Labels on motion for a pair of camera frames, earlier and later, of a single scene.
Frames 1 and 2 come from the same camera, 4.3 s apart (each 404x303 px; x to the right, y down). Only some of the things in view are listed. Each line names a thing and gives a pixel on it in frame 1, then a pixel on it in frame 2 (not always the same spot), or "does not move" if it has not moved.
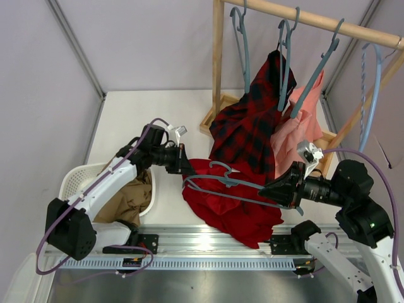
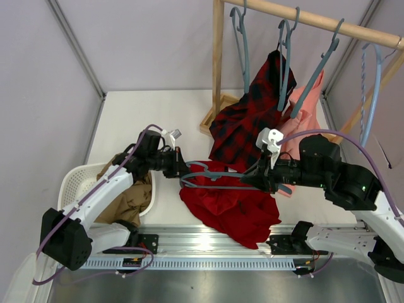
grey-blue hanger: (242, 27) does not move
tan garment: (129, 203) does not move
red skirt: (233, 204) does not move
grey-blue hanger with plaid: (283, 87) does not move
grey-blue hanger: (300, 210) -> (215, 176)
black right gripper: (297, 185) -> (269, 176)
